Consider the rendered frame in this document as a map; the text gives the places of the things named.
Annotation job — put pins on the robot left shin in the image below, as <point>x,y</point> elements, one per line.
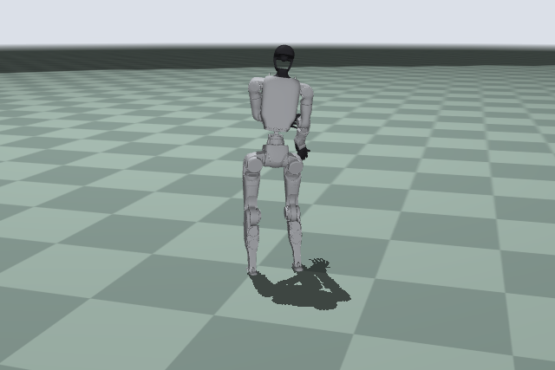
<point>251,235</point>

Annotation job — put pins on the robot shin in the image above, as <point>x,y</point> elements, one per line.
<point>295,238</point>
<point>251,235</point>

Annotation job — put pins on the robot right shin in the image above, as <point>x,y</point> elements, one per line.
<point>295,238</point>

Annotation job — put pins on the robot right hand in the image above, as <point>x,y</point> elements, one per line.
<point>303,153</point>

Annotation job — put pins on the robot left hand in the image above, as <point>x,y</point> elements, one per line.
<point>294,123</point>

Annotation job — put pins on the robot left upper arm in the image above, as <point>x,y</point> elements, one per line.
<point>255,85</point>

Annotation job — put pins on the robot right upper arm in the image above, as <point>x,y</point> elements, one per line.
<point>306,105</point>

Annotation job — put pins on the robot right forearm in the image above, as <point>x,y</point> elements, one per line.
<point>300,137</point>

